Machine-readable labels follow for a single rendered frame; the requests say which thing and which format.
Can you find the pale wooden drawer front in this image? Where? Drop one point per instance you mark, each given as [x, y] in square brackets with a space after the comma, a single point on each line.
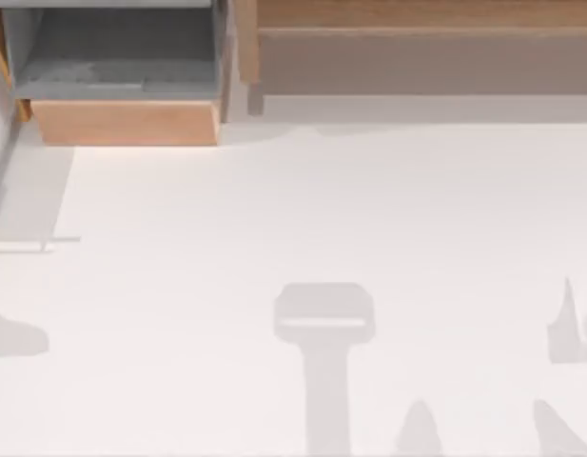
[126, 122]

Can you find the wooden cupboard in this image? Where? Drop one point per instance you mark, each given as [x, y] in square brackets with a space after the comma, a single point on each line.
[416, 28]

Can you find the grey pulled-out drawer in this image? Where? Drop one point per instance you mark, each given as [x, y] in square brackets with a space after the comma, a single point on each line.
[117, 52]

